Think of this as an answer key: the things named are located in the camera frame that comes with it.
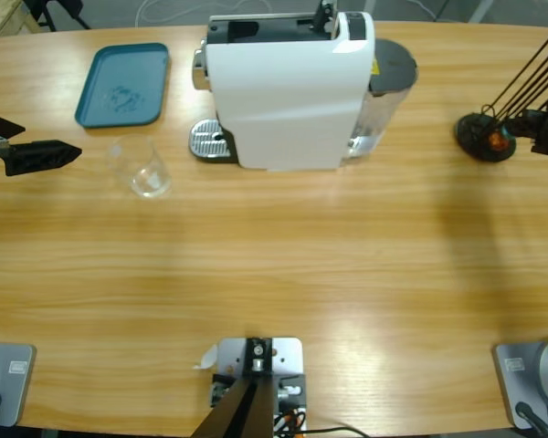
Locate white mount block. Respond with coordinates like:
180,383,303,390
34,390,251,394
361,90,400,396
205,336,308,438

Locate clear drinking glass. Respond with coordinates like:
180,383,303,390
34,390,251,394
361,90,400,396
105,134,174,199

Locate black tripod legs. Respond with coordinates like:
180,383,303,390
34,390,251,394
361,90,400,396
26,0,92,32

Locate dark camera post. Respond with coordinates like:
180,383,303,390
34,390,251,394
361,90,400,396
191,337,275,438

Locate metal drip tray grate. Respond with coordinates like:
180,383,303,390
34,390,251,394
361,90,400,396
189,118,238,164

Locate black cable at mount block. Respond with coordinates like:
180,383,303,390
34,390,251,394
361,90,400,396
300,425,371,438

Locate white capsule coffee machine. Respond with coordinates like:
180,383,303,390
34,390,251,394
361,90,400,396
194,11,376,173

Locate black capsule holder with rods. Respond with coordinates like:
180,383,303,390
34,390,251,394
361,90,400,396
454,29,548,162

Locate white floor cable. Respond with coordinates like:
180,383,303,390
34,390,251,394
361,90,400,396
134,0,275,25

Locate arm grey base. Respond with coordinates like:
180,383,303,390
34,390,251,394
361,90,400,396
491,336,548,430
0,342,37,429

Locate water tank with black lid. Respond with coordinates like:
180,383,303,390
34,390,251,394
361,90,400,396
346,38,419,159

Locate white tape strip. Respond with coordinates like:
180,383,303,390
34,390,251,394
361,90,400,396
192,344,218,370

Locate orange cable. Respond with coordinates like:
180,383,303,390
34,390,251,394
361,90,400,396
273,409,306,433

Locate teal plastic tray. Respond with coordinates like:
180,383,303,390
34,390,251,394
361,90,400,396
74,42,172,130

